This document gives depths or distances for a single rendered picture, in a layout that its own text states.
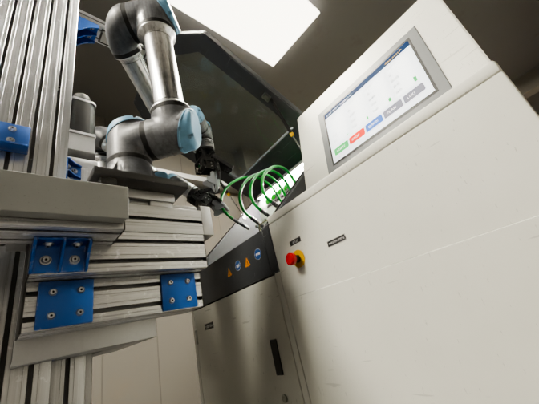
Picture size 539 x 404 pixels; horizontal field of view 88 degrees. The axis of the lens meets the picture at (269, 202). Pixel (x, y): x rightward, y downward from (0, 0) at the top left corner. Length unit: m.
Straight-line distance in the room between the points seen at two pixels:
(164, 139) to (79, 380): 0.62
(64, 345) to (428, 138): 0.87
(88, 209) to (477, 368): 0.73
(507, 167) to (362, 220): 0.29
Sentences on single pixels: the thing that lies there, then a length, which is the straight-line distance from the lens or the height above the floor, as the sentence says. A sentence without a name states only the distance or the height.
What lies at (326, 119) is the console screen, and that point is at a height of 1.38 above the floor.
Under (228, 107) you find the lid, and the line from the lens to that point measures 1.60.
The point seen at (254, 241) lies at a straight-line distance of 1.02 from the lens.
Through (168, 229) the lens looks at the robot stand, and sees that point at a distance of 0.75.
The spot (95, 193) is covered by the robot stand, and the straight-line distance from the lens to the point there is 0.60.
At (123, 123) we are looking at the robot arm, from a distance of 0.90.
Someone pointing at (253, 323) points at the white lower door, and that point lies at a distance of 1.07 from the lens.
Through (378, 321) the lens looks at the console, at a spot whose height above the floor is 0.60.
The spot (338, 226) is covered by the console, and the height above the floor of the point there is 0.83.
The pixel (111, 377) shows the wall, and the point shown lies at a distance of 2.63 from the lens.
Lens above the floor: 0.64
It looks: 23 degrees up
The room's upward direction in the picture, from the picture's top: 14 degrees counter-clockwise
